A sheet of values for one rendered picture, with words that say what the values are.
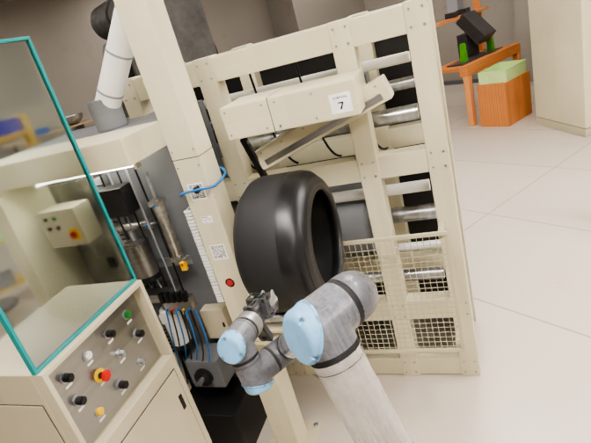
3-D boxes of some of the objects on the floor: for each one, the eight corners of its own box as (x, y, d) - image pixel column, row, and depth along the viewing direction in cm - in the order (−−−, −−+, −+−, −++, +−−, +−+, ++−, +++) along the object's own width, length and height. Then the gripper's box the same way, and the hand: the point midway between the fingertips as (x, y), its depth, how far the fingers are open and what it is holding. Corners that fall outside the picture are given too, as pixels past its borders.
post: (279, 451, 257) (85, -69, 165) (286, 431, 268) (109, -65, 177) (302, 452, 252) (116, -82, 160) (308, 432, 264) (138, -77, 172)
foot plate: (263, 461, 254) (262, 457, 253) (279, 420, 277) (277, 417, 276) (310, 463, 244) (310, 461, 243) (322, 422, 267) (321, 419, 266)
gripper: (259, 307, 153) (281, 279, 172) (235, 308, 156) (259, 280, 175) (266, 330, 155) (287, 300, 174) (241, 331, 158) (264, 301, 177)
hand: (273, 299), depth 174 cm, fingers closed
